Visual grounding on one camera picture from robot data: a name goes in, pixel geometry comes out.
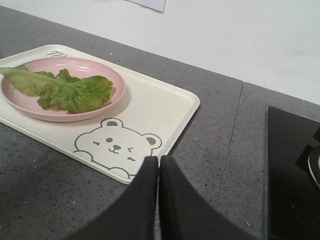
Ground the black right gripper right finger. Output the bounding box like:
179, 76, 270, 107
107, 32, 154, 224
159, 155, 254, 240

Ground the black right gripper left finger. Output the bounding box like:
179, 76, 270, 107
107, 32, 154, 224
66, 156, 159, 240

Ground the cream bear serving tray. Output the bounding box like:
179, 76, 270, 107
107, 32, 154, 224
0, 44, 200, 184

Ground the green lettuce leaf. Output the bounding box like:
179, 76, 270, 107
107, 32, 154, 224
0, 65, 113, 114

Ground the pink round plate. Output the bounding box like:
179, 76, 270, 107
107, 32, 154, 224
0, 57, 126, 122

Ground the black gas stove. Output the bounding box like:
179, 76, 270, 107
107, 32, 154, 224
268, 106, 320, 240

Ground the white paper on wall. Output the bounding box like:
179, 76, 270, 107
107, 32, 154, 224
129, 0, 166, 12

